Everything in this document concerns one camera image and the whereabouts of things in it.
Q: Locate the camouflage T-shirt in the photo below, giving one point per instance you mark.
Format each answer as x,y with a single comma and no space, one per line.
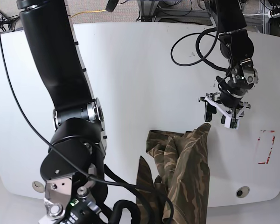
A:
181,160

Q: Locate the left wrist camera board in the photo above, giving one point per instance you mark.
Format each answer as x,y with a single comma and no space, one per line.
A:
234,123

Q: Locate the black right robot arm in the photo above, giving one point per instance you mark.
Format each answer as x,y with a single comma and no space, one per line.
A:
73,169

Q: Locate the aluminium frame stand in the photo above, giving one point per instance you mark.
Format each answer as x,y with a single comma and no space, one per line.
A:
155,10

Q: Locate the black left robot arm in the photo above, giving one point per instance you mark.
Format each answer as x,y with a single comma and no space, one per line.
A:
238,49

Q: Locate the red tape rectangle marking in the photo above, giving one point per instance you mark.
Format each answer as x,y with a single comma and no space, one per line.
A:
264,146

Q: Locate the table cable grommet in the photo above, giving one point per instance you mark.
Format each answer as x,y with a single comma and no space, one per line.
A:
242,192
38,186

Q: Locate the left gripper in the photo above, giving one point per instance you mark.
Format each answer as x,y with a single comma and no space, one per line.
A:
228,100

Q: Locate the black tripod legs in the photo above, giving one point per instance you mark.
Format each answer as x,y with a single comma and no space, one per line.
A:
9,23

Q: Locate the left table cable grommet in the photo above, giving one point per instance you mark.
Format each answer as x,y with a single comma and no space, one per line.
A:
38,186

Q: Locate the right table cable grommet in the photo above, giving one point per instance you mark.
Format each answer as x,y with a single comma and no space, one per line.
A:
242,192

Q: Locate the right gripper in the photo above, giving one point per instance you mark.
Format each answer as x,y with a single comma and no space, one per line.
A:
71,201

